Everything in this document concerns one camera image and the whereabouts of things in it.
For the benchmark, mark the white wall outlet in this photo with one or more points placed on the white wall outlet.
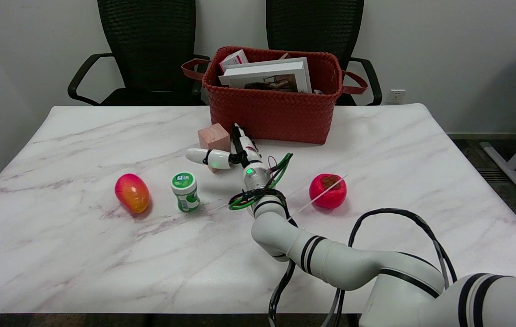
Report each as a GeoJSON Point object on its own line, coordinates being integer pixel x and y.
{"type": "Point", "coordinates": [395, 96]}

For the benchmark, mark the red toy persimmon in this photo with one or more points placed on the red toy persimmon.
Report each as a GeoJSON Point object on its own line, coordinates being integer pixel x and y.
{"type": "Point", "coordinates": [330, 197]}

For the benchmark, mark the wooden rectangular block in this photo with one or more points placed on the wooden rectangular block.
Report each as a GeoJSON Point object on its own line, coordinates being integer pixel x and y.
{"type": "Point", "coordinates": [215, 136]}

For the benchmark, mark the green white gum bottle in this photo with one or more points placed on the green white gum bottle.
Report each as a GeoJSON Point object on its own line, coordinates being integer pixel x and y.
{"type": "Point", "coordinates": [185, 193]}

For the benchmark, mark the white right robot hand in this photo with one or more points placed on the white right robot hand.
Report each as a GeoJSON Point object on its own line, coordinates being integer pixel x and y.
{"type": "Point", "coordinates": [219, 159]}

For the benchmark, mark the pink white small box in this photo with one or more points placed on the pink white small box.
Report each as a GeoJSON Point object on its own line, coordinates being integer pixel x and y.
{"type": "Point", "coordinates": [234, 59]}

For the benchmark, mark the black mesh office chair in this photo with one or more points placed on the black mesh office chair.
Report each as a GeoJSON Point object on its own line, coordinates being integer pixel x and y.
{"type": "Point", "coordinates": [149, 45]}
{"type": "Point", "coordinates": [317, 27]}

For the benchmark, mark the white zip tie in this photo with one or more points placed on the white zip tie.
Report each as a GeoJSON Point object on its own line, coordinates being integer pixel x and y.
{"type": "Point", "coordinates": [321, 196]}

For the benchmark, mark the red woven basket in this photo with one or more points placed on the red woven basket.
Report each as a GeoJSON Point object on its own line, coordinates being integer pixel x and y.
{"type": "Point", "coordinates": [271, 116]}

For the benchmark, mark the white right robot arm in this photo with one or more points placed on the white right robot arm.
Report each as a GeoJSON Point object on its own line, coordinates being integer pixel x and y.
{"type": "Point", "coordinates": [376, 268]}

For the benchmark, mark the red yellow toy mango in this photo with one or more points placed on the red yellow toy mango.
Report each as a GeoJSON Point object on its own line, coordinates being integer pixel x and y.
{"type": "Point", "coordinates": [131, 193]}

